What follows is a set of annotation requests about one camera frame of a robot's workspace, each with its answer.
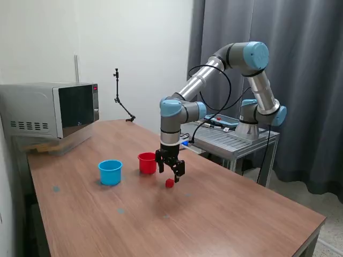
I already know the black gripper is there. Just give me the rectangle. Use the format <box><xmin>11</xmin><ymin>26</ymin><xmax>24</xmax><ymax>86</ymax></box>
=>
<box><xmin>155</xmin><ymin>143</ymin><xmax>187</xmax><ymax>184</ymax></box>

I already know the black base power cable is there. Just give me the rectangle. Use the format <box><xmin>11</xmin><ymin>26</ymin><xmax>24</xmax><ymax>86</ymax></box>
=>
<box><xmin>256</xmin><ymin>124</ymin><xmax>271</xmax><ymax>184</ymax></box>

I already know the grey curtain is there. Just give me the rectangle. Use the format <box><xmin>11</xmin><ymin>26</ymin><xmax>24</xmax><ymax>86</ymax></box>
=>
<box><xmin>184</xmin><ymin>0</ymin><xmax>343</xmax><ymax>203</ymax></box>

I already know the blue teach pendant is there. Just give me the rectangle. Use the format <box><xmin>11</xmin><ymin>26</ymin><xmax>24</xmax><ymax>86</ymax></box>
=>
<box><xmin>205</xmin><ymin>114</ymin><xmax>239</xmax><ymax>128</ymax></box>

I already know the silver microwave oven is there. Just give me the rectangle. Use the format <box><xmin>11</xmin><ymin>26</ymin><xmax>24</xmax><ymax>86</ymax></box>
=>
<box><xmin>0</xmin><ymin>82</ymin><xmax>100</xmax><ymax>140</ymax></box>

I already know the red plastic cup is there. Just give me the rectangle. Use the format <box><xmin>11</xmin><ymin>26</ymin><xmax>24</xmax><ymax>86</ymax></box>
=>
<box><xmin>137</xmin><ymin>152</ymin><xmax>158</xmax><ymax>175</ymax></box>

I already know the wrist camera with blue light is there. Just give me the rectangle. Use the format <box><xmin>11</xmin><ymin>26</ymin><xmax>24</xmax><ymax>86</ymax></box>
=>
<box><xmin>180</xmin><ymin>133</ymin><xmax>196</xmax><ymax>148</ymax></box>

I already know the wooden board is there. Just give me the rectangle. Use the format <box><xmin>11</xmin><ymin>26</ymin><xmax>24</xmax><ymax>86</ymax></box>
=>
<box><xmin>25</xmin><ymin>143</ymin><xmax>58</xmax><ymax>155</ymax></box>

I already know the grey metal robot stand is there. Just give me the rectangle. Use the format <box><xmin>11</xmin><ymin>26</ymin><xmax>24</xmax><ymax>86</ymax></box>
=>
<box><xmin>178</xmin><ymin>117</ymin><xmax>280</xmax><ymax>188</ymax></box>

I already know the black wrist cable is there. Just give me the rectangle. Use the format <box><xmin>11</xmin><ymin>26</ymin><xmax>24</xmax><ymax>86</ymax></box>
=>
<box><xmin>187</xmin><ymin>65</ymin><xmax>254</xmax><ymax>144</ymax></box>

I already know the blue plastic cup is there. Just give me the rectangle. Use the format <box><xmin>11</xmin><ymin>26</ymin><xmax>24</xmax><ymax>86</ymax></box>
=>
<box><xmin>98</xmin><ymin>160</ymin><xmax>123</xmax><ymax>185</ymax></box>

